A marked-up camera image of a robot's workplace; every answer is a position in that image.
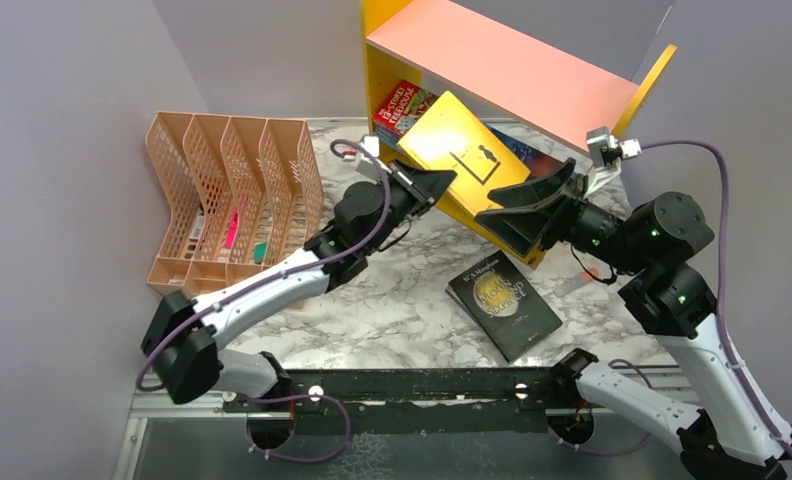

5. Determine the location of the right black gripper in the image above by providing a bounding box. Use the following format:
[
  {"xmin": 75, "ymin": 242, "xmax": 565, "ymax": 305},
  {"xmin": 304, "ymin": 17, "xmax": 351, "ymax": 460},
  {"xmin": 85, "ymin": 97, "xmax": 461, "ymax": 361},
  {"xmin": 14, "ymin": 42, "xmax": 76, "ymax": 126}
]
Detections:
[{"xmin": 476, "ymin": 156, "xmax": 651, "ymax": 276}]

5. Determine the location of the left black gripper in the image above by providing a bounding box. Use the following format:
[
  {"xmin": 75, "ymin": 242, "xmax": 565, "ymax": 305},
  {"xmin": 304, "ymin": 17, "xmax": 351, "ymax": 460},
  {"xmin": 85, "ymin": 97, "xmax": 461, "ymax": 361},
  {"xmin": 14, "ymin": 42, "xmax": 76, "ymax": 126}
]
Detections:
[{"xmin": 363, "ymin": 159, "xmax": 456, "ymax": 255}]

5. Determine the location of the Jane Eyre book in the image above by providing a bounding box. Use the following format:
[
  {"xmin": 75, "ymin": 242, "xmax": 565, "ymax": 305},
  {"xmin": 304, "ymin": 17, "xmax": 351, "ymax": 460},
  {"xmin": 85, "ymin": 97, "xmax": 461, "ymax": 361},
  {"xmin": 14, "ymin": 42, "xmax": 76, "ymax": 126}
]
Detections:
[{"xmin": 487, "ymin": 124, "xmax": 563, "ymax": 178}]

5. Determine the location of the yellow hardcover book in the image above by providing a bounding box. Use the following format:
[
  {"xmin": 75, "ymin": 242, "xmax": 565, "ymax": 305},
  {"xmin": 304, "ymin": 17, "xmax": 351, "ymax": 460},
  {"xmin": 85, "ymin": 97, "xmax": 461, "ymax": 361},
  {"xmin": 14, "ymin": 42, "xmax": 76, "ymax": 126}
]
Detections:
[{"xmin": 398, "ymin": 91, "xmax": 530, "ymax": 216}]

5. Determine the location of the green 104-storey treehouse book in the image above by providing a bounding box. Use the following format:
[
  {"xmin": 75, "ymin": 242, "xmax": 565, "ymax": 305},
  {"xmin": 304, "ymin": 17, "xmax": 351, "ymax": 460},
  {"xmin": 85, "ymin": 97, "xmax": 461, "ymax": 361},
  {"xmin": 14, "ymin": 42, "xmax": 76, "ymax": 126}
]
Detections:
[{"xmin": 373, "ymin": 126, "xmax": 402, "ymax": 152}]

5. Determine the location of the purple 52-storey treehouse book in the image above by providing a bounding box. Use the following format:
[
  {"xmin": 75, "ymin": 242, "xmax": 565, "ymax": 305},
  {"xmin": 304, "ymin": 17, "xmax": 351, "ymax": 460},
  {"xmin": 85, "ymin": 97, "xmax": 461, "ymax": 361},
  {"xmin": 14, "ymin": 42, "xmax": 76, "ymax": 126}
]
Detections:
[{"xmin": 374, "ymin": 125, "xmax": 404, "ymax": 150}]

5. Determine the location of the red 13-storey treehouse book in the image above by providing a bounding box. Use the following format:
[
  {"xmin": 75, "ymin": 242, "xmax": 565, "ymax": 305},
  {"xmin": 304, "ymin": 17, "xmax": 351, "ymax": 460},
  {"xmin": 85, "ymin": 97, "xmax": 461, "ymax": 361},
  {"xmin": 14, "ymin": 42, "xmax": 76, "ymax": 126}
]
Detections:
[{"xmin": 372, "ymin": 80, "xmax": 438, "ymax": 137}]

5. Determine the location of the black Moon and Sixpence book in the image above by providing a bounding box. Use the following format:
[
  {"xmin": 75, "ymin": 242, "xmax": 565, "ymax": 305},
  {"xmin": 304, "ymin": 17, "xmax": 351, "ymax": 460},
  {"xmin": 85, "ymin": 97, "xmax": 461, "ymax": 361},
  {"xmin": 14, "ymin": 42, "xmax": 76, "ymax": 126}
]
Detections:
[{"xmin": 446, "ymin": 251, "xmax": 562, "ymax": 363}]

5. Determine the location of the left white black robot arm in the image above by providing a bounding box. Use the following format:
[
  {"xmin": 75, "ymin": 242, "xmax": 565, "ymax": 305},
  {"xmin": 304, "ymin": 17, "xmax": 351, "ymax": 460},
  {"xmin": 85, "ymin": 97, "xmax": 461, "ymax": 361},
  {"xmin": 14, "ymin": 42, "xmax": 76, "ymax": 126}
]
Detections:
[{"xmin": 136, "ymin": 161, "xmax": 456, "ymax": 411}]

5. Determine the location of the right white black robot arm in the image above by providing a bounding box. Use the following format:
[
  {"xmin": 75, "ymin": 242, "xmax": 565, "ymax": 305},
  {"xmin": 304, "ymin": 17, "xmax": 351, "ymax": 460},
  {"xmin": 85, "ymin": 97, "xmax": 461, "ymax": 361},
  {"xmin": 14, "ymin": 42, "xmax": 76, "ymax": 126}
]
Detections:
[{"xmin": 476, "ymin": 161, "xmax": 792, "ymax": 479}]

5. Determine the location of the orange capped marker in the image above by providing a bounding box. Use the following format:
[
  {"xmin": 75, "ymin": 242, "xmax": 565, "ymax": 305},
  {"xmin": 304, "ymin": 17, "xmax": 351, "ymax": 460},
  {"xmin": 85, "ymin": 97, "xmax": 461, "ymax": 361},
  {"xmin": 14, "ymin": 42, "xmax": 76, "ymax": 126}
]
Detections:
[{"xmin": 553, "ymin": 272, "xmax": 593, "ymax": 298}]

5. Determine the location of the yellow pink blue bookshelf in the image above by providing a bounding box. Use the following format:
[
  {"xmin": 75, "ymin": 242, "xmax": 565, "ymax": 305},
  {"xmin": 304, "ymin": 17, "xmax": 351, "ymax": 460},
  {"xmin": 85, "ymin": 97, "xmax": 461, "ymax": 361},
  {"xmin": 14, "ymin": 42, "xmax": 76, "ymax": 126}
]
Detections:
[{"xmin": 360, "ymin": 1, "xmax": 676, "ymax": 154}]

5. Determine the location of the green marker in organizer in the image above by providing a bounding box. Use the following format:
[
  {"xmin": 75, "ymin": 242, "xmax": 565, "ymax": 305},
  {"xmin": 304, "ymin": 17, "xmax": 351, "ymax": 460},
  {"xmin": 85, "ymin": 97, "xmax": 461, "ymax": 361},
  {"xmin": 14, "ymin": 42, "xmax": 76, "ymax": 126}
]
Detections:
[{"xmin": 251, "ymin": 242, "xmax": 268, "ymax": 264}]

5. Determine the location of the orange plastic file organizer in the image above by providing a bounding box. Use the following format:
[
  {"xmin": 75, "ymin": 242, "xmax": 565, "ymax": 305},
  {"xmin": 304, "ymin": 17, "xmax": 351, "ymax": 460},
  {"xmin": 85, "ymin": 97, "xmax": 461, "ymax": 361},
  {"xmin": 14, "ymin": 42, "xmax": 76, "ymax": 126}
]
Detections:
[{"xmin": 145, "ymin": 111, "xmax": 325, "ymax": 296}]

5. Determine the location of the pink marker in organizer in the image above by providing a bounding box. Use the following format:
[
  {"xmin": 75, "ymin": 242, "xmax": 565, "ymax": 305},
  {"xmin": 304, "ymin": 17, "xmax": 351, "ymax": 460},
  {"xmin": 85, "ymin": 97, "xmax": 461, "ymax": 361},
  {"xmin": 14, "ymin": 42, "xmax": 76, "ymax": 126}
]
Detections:
[{"xmin": 223, "ymin": 207, "xmax": 240, "ymax": 249}]

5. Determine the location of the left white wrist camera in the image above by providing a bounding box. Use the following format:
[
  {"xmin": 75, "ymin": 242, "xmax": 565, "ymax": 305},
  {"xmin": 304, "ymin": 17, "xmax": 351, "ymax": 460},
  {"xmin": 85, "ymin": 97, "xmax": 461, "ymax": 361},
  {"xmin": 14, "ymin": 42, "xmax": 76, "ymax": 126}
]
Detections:
[{"xmin": 339, "ymin": 135, "xmax": 391, "ymax": 181}]

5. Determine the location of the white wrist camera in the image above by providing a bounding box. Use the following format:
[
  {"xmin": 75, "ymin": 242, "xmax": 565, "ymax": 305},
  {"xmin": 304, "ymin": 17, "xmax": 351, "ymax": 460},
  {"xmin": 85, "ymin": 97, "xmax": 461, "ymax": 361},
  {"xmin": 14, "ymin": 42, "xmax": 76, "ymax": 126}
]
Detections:
[
  {"xmin": 584, "ymin": 127, "xmax": 642, "ymax": 198},
  {"xmin": 339, "ymin": 135, "xmax": 391, "ymax": 181}
]

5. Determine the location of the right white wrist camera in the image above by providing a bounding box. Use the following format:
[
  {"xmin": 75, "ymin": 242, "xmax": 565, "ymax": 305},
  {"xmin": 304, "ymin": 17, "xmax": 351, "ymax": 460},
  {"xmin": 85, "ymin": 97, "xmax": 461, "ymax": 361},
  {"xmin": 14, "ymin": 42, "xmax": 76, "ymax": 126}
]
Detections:
[{"xmin": 584, "ymin": 127, "xmax": 642, "ymax": 198}]

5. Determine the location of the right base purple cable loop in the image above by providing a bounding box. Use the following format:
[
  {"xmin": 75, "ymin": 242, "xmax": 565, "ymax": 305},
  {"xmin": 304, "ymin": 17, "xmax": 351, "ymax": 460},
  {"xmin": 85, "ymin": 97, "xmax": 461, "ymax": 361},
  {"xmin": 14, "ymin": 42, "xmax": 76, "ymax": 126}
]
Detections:
[{"xmin": 545, "ymin": 357, "xmax": 656, "ymax": 457}]

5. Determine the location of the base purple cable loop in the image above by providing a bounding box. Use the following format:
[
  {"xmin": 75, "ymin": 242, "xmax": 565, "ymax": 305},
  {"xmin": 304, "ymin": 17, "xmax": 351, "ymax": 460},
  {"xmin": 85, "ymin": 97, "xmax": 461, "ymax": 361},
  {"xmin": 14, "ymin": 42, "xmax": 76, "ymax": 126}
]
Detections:
[
  {"xmin": 545, "ymin": 357, "xmax": 656, "ymax": 457},
  {"xmin": 240, "ymin": 394, "xmax": 352, "ymax": 464}
]

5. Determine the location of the black mounting rail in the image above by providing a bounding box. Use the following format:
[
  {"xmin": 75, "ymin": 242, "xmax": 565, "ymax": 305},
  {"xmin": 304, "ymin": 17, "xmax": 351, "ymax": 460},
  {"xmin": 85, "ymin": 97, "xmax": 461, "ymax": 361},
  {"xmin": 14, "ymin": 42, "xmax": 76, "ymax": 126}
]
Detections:
[{"xmin": 222, "ymin": 367, "xmax": 595, "ymax": 443}]

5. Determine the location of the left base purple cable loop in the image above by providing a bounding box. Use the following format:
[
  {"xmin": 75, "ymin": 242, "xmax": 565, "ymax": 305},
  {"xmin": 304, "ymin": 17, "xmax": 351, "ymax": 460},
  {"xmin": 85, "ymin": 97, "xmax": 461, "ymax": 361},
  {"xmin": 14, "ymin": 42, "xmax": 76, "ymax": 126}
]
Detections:
[{"xmin": 240, "ymin": 394, "xmax": 352, "ymax": 464}]

